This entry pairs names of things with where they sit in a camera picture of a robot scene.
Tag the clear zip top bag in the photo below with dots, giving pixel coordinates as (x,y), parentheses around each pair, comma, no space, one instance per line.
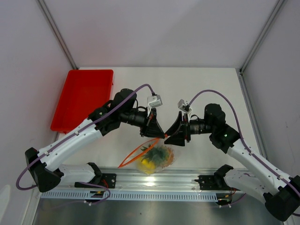
(136,155)

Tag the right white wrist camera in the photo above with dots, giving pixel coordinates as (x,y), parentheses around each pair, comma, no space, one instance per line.
(186,108)

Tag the aluminium mounting rail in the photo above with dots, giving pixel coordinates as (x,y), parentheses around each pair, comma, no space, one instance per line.
(168,180)

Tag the toy pineapple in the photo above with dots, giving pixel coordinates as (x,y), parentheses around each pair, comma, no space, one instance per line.
(162,156)

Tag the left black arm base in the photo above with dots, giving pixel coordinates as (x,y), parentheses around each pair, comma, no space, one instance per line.
(107,180)

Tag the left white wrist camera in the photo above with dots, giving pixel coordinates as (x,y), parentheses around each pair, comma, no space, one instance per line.
(153,102)

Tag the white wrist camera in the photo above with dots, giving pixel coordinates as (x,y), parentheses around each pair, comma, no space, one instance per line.
(186,108)
(153,102)

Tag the white slotted cable duct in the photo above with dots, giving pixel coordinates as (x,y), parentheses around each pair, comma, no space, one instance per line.
(132,195)

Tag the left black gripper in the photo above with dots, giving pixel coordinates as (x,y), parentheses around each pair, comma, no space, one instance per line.
(151,128)

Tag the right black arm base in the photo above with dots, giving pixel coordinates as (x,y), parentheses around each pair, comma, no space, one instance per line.
(215,181)

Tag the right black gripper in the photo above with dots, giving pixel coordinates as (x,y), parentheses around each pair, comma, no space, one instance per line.
(177,138)

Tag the yellow toy lemon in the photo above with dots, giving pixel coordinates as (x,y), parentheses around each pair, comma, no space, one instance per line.
(146,166)

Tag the red plastic bin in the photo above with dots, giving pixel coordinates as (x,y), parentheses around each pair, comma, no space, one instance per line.
(82,93)

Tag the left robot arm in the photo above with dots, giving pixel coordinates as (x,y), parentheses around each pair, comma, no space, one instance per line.
(46,165)

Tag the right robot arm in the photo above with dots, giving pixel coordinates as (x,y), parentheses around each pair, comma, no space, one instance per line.
(277,190)

